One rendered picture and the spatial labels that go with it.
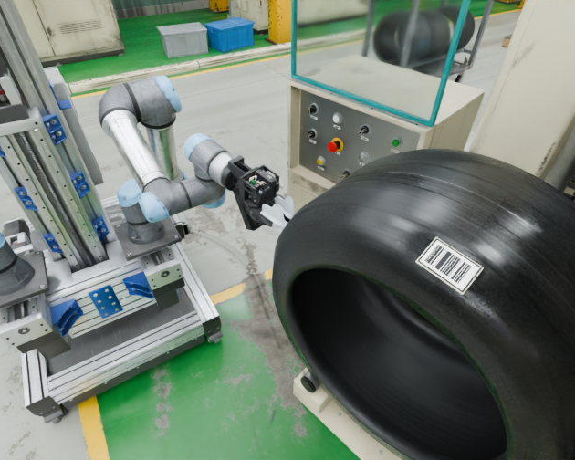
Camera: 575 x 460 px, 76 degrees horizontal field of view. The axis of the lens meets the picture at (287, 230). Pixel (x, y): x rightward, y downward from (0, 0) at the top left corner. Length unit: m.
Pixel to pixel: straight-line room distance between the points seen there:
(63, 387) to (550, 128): 1.86
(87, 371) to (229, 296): 0.81
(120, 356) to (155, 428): 0.36
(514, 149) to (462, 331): 0.39
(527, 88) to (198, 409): 1.73
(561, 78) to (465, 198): 0.27
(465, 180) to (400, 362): 0.56
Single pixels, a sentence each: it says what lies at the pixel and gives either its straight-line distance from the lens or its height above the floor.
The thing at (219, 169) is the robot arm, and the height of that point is 1.30.
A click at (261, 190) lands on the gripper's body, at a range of 0.79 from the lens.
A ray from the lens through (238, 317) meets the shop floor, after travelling 2.14.
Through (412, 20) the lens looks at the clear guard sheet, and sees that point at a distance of 1.13.
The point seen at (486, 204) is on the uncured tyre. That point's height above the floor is 1.47.
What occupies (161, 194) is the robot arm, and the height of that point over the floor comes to 1.22.
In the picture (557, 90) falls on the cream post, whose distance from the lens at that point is 0.72.
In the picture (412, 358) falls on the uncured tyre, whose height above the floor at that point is 0.91.
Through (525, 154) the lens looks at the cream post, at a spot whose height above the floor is 1.43.
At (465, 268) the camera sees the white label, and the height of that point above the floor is 1.45.
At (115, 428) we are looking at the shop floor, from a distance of 2.01.
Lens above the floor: 1.76
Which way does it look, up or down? 43 degrees down
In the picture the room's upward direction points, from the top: straight up
